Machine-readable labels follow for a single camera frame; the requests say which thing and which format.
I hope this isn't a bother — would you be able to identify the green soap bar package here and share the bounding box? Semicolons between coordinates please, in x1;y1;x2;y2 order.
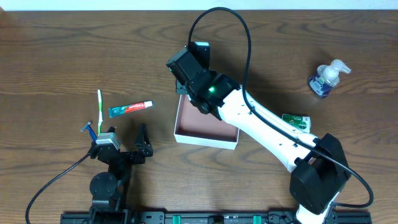
282;114;312;133

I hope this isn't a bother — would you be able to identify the blue hand soap pump bottle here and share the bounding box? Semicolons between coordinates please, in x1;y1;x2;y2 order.
307;59;351;98

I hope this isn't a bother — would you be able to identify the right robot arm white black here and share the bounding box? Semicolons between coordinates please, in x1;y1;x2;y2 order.
166;49;351;223

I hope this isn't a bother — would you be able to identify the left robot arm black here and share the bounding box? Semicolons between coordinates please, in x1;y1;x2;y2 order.
88;124;154;224

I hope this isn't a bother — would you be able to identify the red green toothpaste tube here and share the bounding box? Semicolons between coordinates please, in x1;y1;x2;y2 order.
108;100;153;118

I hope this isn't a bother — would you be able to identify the blue disposable razor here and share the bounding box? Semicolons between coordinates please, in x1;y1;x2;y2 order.
80;121;97;142

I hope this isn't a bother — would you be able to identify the green white toothbrush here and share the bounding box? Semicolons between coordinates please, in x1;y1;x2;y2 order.
97;89;103;135

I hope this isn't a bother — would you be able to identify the white box with pink interior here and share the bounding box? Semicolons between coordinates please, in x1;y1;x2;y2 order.
174;95;239;150

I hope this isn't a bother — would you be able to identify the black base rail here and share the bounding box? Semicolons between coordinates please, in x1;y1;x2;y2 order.
60;210;373;224

